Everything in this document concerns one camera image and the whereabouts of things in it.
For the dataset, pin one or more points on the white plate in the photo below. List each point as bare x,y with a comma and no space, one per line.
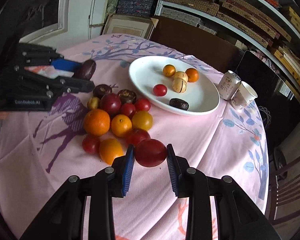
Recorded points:
183,98

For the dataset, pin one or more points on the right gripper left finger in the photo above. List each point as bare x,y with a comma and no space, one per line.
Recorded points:
62,217

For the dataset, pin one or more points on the white paper cup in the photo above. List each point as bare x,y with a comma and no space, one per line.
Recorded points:
243,96

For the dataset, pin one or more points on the small tangerine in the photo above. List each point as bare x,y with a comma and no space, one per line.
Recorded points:
192,75

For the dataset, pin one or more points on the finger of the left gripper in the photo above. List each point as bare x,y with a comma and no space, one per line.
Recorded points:
65,65
72,84

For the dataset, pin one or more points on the yellow tomato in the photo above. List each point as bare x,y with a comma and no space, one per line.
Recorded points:
142,120

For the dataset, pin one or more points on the framed picture board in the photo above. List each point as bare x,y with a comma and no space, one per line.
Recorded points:
128,24

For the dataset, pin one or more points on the metal storage shelf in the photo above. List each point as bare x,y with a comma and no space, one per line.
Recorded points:
263,23

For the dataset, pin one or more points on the yellow orange fruit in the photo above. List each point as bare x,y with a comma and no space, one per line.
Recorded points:
169,70

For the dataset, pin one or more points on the wooden chair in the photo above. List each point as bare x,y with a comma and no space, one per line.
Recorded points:
284,187

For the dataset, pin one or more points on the pink drink can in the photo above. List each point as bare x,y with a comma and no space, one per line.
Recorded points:
228,85

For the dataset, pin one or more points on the red cherry tomato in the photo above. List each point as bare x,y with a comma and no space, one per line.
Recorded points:
160,90

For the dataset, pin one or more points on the large orange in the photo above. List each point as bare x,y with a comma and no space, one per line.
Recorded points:
109,150
97,122

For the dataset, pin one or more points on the dark purple mangosteen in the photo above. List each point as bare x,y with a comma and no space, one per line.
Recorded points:
86,70

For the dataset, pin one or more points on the dark wooden cabinet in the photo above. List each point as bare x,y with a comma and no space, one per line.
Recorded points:
187,39

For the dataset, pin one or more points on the dark red plum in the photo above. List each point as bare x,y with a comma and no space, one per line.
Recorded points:
150,153

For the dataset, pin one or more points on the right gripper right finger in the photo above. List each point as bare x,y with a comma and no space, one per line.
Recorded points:
237,215

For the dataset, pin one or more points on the pale yellow round fruit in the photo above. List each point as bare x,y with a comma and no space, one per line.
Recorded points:
181,75

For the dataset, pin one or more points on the window with white frame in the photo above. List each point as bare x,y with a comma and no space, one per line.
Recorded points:
64,23

